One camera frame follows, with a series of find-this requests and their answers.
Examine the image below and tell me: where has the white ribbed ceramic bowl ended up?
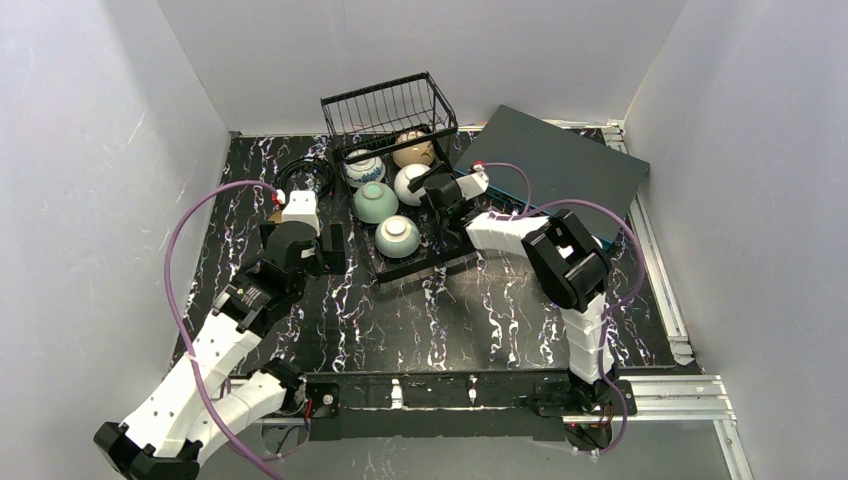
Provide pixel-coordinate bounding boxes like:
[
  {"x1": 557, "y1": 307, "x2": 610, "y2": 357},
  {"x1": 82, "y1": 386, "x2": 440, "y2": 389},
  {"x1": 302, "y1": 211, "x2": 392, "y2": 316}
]
[{"x1": 393, "y1": 164, "x2": 430, "y2": 207}]

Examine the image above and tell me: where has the green lined ceramic bowl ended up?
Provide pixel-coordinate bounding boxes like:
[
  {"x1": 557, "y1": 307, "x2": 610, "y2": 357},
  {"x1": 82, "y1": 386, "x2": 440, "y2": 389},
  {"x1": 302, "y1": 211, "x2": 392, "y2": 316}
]
[{"x1": 376, "y1": 215, "x2": 421, "y2": 259}]

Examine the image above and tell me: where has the dark blue glazed bowl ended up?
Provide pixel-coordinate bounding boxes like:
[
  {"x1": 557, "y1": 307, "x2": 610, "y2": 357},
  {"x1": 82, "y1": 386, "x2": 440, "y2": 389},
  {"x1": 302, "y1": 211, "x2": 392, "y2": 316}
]
[{"x1": 267, "y1": 210, "x2": 283, "y2": 224}]

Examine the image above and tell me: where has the black wire dish rack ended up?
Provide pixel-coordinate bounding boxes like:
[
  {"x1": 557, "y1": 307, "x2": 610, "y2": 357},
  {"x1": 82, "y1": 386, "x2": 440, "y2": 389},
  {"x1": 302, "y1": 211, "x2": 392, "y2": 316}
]
[{"x1": 321, "y1": 72, "x2": 461, "y2": 284}]

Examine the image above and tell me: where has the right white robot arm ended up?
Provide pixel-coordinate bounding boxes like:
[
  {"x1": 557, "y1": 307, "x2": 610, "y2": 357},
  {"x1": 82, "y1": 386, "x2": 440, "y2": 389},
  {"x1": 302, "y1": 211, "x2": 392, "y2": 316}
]
[{"x1": 410, "y1": 173, "x2": 614, "y2": 411}]

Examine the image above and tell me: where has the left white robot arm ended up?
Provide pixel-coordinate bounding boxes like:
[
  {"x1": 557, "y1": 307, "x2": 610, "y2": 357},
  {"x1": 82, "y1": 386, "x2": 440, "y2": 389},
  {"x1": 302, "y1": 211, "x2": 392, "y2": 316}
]
[{"x1": 94, "y1": 221, "x2": 346, "y2": 479}]

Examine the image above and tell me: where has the beige ceramic bowl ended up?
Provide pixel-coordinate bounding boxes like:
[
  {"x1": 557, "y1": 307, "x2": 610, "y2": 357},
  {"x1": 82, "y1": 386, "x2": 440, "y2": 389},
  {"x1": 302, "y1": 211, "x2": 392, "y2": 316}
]
[{"x1": 392, "y1": 130, "x2": 435, "y2": 168}]

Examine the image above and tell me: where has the blue white patterned bowl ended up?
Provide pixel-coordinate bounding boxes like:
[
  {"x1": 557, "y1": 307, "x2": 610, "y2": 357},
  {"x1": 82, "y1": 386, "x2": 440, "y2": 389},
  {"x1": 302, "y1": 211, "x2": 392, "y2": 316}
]
[{"x1": 344, "y1": 149, "x2": 386, "y2": 188}]

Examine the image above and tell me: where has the pale green ceramic bowl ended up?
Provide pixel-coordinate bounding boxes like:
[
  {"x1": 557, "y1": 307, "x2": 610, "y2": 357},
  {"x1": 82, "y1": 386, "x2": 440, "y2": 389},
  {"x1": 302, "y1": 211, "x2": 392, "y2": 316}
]
[{"x1": 353, "y1": 181, "x2": 399, "y2": 225}]

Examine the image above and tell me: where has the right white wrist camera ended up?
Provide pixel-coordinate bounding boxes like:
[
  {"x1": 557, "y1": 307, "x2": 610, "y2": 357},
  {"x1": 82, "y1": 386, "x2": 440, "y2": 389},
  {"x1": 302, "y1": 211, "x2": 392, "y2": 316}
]
[{"x1": 456, "y1": 170, "x2": 490, "y2": 200}]

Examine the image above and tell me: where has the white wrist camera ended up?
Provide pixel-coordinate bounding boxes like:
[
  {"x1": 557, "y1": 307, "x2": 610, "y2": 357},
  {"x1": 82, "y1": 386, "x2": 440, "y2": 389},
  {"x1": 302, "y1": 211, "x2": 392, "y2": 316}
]
[
  {"x1": 281, "y1": 190, "x2": 320, "y2": 234},
  {"x1": 456, "y1": 170, "x2": 490, "y2": 200}
]

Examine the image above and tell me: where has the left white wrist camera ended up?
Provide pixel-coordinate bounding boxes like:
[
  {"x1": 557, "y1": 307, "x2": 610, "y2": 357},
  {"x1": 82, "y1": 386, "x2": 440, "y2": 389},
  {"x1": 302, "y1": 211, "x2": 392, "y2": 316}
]
[{"x1": 281, "y1": 190, "x2": 320, "y2": 234}]

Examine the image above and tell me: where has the coiled black cable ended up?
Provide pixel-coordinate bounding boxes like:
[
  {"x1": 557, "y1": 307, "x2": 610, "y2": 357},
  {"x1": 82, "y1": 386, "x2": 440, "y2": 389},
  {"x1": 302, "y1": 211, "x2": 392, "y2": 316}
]
[{"x1": 274, "y1": 157, "x2": 336, "y2": 197}]

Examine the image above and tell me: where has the grey teal network switch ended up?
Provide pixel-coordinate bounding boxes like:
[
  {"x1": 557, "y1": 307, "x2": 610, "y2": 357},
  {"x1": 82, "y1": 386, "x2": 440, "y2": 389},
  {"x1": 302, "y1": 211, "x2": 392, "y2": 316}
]
[{"x1": 453, "y1": 105, "x2": 650, "y2": 218}]

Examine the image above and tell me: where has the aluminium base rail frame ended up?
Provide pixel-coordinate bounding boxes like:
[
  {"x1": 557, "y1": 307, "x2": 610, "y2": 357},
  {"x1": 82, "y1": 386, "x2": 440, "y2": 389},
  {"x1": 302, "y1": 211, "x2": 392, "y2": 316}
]
[{"x1": 262, "y1": 369, "x2": 753, "y2": 479}]

